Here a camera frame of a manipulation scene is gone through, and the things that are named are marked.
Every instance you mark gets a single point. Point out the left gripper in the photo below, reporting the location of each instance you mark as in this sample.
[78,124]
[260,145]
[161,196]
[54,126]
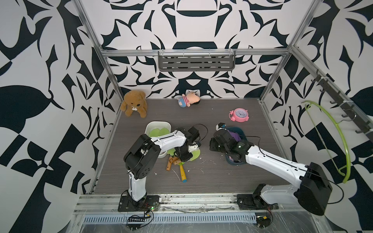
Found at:
[185,158]

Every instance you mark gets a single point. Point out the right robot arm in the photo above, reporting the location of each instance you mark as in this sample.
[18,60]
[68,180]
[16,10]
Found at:
[307,186]

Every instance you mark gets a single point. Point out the black connector box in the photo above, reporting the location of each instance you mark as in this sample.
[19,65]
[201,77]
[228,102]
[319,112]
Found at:
[263,222]

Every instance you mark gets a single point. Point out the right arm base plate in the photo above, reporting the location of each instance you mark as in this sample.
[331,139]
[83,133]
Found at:
[253,202]

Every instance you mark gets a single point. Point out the small plush doll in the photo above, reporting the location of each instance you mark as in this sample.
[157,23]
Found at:
[188,99]

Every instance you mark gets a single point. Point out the purple scoop pink handle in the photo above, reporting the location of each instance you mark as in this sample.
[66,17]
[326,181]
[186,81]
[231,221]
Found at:
[235,136]

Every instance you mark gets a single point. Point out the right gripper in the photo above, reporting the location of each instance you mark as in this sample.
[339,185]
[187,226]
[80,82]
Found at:
[212,140]

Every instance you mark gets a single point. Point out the teal storage box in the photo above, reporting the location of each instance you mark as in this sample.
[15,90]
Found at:
[243,137]

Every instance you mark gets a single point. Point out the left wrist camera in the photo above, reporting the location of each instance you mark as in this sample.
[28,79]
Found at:
[193,140]

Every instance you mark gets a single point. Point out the green hoop hanger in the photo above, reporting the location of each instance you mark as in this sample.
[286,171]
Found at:
[327,136]

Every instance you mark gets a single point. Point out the white storage tray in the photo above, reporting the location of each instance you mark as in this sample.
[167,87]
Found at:
[158,128]

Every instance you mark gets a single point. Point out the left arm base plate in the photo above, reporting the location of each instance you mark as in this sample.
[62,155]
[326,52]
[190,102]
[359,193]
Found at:
[127,204]

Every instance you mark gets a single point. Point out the pink alarm clock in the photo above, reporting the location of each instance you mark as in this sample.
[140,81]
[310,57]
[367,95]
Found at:
[239,115]

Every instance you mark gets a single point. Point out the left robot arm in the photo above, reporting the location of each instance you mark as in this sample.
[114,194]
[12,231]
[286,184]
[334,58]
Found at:
[142,156]

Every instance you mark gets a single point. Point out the brown teddy bear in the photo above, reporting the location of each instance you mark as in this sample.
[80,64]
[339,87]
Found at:
[134,101]

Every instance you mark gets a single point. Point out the black hook rail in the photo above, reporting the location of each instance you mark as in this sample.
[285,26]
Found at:
[351,110]

